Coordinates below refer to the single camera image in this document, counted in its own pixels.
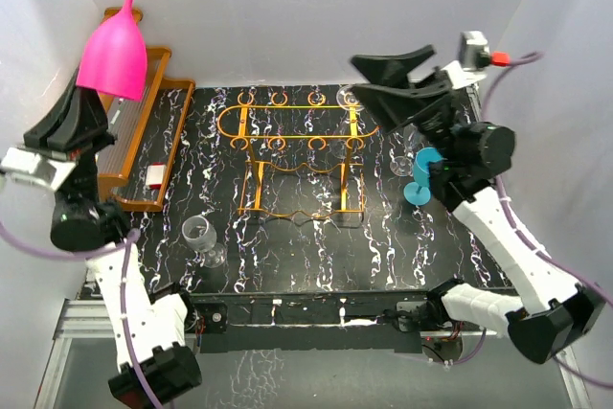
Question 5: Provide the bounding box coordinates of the pink plastic wine glass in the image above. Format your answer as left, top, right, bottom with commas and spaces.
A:
76, 0, 148, 100

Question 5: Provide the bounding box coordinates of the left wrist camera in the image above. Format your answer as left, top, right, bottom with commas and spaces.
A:
1, 148, 77, 192

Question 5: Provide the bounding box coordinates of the clear short wine glass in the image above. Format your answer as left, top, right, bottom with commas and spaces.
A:
181, 215, 227, 268

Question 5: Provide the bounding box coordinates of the gold metal wine glass rack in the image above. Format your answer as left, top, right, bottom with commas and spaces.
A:
218, 86, 383, 226

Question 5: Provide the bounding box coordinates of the clear champagne flute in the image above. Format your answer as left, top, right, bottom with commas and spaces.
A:
390, 125, 422, 177

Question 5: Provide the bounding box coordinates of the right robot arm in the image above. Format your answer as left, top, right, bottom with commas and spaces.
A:
351, 45, 608, 364

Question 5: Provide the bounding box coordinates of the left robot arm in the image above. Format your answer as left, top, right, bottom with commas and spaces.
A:
23, 80, 202, 408

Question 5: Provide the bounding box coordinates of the red white small box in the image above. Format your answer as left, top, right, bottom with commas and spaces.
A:
145, 163, 167, 190

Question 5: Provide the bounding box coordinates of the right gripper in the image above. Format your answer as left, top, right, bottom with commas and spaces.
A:
348, 47, 462, 162

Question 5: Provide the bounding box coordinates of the orange wooden stepped shelf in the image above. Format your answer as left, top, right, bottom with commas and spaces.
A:
95, 7, 196, 214

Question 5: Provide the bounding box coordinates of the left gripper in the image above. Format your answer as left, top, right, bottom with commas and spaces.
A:
16, 68, 117, 203

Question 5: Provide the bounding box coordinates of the aluminium base frame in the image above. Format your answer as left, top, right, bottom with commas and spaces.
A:
34, 298, 590, 409

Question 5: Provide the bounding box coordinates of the teal plastic wine glass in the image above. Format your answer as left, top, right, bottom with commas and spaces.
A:
403, 147, 443, 206

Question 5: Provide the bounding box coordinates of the clear large wine glass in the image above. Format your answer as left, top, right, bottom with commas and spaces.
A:
330, 85, 363, 160

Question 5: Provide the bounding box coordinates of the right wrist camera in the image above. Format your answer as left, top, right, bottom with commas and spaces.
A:
443, 31, 511, 90

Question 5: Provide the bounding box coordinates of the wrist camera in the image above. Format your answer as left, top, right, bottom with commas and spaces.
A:
443, 31, 511, 90
1, 148, 77, 192

